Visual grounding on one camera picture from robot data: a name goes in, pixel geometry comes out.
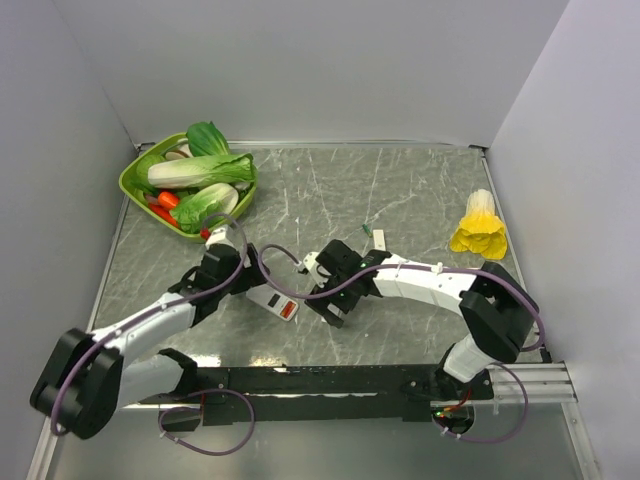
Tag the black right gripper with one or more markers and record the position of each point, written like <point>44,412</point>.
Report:
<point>321,305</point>

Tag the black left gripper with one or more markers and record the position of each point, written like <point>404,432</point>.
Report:
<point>252,275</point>

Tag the white red remote control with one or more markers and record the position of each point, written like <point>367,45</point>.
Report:
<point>268,298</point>

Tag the red orange battery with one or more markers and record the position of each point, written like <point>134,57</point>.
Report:
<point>288,311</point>

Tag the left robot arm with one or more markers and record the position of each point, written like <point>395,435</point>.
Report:
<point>90,375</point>

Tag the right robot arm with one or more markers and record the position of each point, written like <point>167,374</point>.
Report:
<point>498,313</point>

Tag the white rectangular stick device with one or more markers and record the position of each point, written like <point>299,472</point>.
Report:
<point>379,239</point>

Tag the small green cabbage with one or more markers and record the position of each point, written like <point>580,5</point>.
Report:
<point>191,211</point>

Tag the long orange carrot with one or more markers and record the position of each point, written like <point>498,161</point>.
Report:
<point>163,214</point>

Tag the short orange carrot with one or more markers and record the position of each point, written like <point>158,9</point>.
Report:
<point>168,200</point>

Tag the large napa cabbage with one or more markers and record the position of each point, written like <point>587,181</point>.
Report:
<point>202,171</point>

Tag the yellow cabbage toy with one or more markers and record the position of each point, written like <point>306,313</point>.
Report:
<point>481,230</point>

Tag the bok choy leaf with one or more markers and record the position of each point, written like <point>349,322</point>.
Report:
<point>205,139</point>

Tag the green plastic basket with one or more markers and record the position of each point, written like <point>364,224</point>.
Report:
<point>128,184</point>

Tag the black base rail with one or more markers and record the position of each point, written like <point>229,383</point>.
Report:
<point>309,393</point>

